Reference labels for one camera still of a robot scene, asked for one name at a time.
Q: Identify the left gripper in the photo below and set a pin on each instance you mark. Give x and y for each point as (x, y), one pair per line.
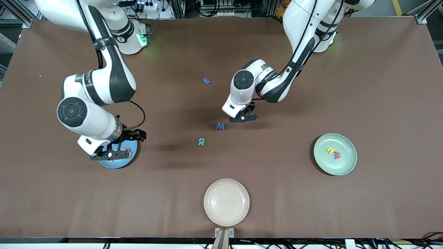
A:
(250, 107)

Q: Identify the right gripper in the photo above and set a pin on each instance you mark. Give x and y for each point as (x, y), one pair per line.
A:
(129, 135)

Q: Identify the teal foam letter R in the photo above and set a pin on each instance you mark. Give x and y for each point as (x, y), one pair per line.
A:
(203, 141)

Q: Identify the red foam letter m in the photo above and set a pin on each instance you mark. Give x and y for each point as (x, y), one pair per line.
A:
(337, 155)

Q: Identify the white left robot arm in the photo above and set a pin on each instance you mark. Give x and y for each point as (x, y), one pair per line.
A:
(301, 20)

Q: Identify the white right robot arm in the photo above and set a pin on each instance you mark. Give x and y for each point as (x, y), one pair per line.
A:
(79, 86)

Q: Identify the blue plate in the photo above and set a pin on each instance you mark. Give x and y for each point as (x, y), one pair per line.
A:
(121, 164)

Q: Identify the green plate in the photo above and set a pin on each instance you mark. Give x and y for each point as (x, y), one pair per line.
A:
(325, 162)

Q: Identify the beige plate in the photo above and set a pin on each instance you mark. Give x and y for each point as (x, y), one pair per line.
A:
(226, 202)

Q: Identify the blue foam letter M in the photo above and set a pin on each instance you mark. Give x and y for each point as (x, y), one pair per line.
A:
(220, 126)

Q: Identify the blue foam letter E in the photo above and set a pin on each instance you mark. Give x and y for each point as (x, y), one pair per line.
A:
(206, 80)

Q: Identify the white power strip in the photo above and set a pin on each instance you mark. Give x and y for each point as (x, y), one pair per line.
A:
(148, 6)
(225, 14)

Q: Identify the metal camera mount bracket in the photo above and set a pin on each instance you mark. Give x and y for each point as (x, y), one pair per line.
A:
(218, 231)

